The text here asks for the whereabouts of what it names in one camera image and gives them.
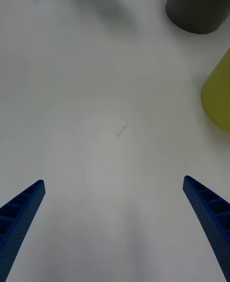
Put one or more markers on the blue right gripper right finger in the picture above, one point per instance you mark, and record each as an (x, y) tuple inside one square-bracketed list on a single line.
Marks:
[(213, 212)]

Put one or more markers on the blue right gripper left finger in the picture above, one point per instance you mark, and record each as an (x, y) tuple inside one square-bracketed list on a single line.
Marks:
[(16, 224)]

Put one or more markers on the yellow-green plastic waste bin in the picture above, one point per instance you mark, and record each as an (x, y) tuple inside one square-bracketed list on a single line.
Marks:
[(218, 97)]

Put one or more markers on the grey plastic waste bin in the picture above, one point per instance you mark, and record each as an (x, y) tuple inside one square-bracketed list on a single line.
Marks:
[(197, 2)]

